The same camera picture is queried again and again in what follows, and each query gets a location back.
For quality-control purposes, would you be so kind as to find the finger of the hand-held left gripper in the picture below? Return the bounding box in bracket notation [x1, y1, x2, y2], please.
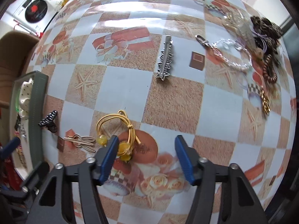
[0, 161, 50, 200]
[0, 137, 21, 160]

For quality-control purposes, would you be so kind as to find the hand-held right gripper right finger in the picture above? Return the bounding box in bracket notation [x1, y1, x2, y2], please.
[175, 135, 269, 224]

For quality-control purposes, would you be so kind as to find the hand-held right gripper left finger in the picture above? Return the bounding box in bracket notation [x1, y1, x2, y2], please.
[27, 135, 119, 224]

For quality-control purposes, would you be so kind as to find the brown braided bracelet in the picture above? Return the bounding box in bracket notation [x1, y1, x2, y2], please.
[16, 145, 28, 169]

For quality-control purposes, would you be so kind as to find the silver chain bracelet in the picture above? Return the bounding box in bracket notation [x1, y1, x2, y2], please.
[18, 121, 28, 139]

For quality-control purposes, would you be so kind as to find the black scalloped hair clip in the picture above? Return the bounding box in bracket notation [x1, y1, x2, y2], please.
[14, 114, 22, 131]

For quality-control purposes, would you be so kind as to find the yellow cord hair tie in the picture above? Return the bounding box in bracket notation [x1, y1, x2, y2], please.
[96, 110, 141, 163]

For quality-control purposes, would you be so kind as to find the grey shallow cardboard box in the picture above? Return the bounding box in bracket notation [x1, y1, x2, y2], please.
[9, 71, 49, 183]

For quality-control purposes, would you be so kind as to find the white fabric scrunchie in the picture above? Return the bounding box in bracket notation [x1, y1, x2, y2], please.
[18, 79, 36, 118]

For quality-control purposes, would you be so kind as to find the checkered printed tablecloth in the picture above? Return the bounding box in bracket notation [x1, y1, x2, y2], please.
[24, 0, 297, 224]

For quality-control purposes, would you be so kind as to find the brown leather chair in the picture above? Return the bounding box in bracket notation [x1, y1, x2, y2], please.
[0, 31, 41, 112]

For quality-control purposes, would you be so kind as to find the gold hair clip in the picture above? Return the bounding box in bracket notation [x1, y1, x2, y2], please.
[260, 89, 271, 115]

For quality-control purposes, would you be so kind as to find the silver spiked hair clip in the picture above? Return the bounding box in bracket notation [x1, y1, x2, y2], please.
[155, 35, 175, 82]

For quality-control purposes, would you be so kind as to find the white washing machine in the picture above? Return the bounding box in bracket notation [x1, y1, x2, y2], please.
[5, 0, 57, 32]

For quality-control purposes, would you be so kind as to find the clear plastic hair claw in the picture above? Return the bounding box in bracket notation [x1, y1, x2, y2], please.
[223, 7, 252, 38]

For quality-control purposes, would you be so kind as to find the leopard print scrunchie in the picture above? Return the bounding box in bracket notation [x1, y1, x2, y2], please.
[250, 16, 283, 54]

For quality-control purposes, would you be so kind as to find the clear bead bracelet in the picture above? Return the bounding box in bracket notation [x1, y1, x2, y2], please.
[195, 35, 253, 71]

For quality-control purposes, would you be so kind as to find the brown spiral hair tie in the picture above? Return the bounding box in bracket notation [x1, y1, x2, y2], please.
[263, 54, 278, 83]

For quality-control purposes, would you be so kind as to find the black ribbon hair tie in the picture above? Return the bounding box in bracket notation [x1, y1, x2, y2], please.
[254, 36, 268, 52]

